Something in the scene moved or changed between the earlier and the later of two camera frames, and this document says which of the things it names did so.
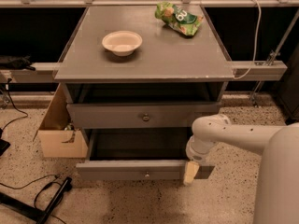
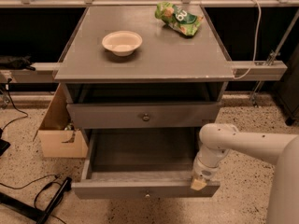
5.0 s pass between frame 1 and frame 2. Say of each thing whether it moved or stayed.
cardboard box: stayed
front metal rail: stayed
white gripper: moved
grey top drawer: stayed
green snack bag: stayed
